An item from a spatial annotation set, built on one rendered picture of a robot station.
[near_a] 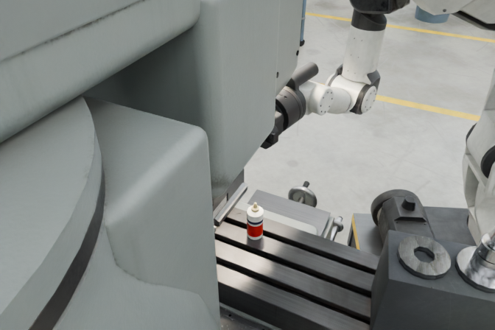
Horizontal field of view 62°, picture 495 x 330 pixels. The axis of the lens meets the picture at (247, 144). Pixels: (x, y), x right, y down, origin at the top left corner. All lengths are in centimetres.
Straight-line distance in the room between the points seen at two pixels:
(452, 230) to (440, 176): 123
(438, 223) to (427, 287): 92
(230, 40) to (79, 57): 19
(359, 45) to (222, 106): 75
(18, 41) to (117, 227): 11
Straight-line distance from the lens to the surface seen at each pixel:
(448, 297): 82
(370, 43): 114
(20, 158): 26
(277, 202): 143
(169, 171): 28
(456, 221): 174
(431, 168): 294
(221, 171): 48
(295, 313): 94
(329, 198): 252
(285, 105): 86
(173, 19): 35
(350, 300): 97
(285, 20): 63
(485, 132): 129
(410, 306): 84
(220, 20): 40
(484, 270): 83
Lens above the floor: 170
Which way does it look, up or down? 36 degrees down
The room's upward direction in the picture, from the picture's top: straight up
